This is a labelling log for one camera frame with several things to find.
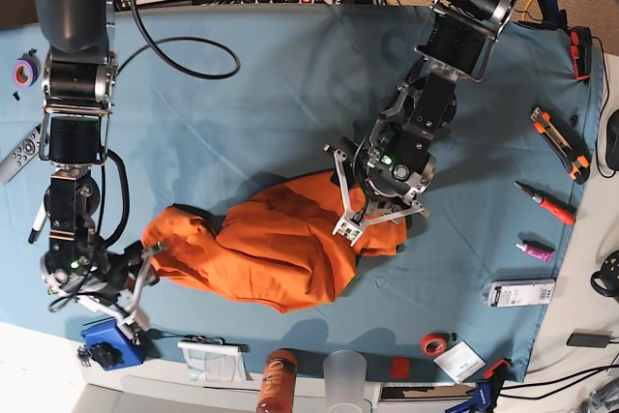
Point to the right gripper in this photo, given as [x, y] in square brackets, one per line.
[104, 281]

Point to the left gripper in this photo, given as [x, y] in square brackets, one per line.
[374, 189]

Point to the orange t-shirt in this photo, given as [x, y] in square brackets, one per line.
[277, 249]

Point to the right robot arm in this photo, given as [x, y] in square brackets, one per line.
[78, 79]

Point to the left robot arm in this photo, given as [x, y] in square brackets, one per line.
[456, 43]

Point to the blue box with knob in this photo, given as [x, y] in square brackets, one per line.
[110, 348]

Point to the white black marker pen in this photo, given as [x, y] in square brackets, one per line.
[38, 225]

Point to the white folded booklet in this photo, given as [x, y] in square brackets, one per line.
[214, 363]

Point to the grey remote control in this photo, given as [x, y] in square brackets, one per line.
[25, 151]

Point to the purple glue tube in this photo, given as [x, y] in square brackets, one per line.
[541, 253]

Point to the red tape roll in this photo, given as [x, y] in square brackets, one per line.
[435, 344]

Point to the white packaged item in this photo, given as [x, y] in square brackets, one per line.
[518, 293]

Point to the small red block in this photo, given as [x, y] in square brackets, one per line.
[400, 368]

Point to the red screwdriver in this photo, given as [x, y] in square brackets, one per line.
[561, 211]

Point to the translucent plastic cup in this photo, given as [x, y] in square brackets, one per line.
[344, 379]

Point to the blue table cloth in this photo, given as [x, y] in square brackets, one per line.
[310, 75]

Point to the white square card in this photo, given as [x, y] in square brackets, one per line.
[459, 362]

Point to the orange drink can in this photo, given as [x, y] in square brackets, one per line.
[278, 383]

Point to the orange black utility knife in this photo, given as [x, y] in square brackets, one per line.
[574, 160]

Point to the purple tape roll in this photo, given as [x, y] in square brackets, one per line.
[26, 70]

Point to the blue black clamp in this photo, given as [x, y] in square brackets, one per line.
[484, 396]

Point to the black computer mouse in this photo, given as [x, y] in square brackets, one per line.
[611, 153]

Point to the black yellow dotted mug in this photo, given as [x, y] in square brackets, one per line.
[605, 281]

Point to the black power adapter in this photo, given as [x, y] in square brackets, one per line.
[589, 340]

